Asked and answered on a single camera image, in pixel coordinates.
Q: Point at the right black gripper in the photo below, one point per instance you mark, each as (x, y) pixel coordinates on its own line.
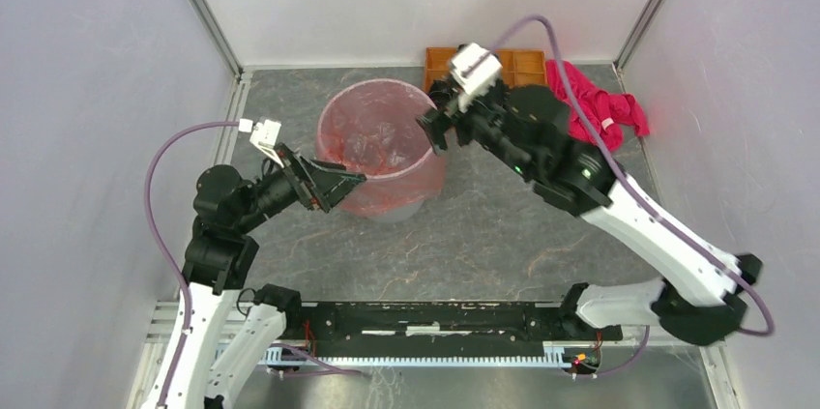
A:
(435, 124)

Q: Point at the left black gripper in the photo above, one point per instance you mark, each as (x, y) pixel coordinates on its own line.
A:
(318, 183)

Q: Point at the red translucent trash bag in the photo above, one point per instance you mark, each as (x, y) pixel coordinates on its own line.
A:
(378, 137)

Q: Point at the grey plastic trash bin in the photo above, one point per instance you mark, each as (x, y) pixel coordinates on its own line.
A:
(384, 207)

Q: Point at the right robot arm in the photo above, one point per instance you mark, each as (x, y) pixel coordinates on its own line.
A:
(698, 294)

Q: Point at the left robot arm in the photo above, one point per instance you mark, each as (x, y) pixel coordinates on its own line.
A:
(217, 261)

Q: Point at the orange compartment tray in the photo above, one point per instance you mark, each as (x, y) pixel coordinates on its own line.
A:
(519, 66)

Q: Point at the pink crumpled cloth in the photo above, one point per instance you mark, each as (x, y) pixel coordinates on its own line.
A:
(607, 112)

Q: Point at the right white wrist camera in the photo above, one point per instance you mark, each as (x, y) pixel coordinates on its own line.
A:
(474, 69)

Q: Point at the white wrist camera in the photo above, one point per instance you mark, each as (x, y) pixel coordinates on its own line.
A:
(474, 69)
(263, 135)

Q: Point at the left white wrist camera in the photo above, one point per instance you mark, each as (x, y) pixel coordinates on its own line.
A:
(263, 135)

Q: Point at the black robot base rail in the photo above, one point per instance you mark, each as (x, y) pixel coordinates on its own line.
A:
(450, 329)

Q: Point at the white slotted cable duct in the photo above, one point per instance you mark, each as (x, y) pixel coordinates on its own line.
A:
(550, 357)

